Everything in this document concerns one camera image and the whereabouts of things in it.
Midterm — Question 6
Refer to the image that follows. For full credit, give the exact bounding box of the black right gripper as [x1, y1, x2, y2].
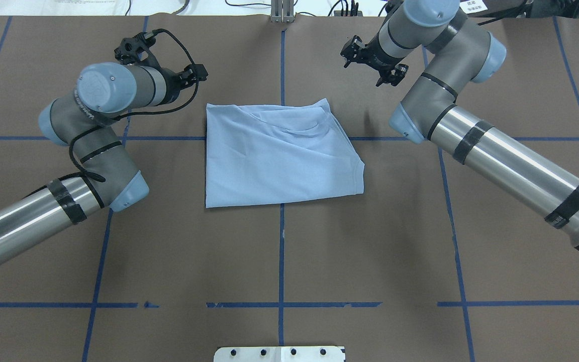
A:
[340, 35, 409, 87]

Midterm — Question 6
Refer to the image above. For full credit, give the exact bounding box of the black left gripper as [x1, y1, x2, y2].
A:
[161, 64, 208, 101]

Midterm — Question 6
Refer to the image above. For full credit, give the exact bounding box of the light blue t-shirt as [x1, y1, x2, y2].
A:
[205, 99, 365, 208]

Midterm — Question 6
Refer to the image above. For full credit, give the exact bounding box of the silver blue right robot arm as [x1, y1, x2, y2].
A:
[341, 1, 579, 251]

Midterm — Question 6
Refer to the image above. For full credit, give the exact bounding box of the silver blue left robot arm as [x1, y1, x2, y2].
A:
[0, 61, 208, 265]

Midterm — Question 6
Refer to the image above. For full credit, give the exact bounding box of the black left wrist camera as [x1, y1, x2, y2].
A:
[114, 32, 161, 68]

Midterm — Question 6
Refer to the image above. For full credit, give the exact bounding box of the aluminium frame post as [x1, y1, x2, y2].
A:
[270, 0, 296, 23]

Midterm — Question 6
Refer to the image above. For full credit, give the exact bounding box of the white camera mast pedestal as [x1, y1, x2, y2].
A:
[213, 346, 347, 361]

